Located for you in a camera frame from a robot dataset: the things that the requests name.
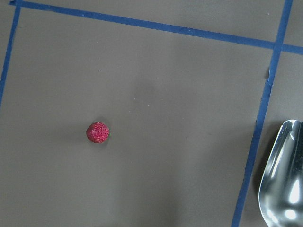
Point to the red strawberry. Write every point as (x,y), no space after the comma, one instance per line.
(97,132)

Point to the silver metal scoop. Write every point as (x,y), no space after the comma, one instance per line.
(280,195)

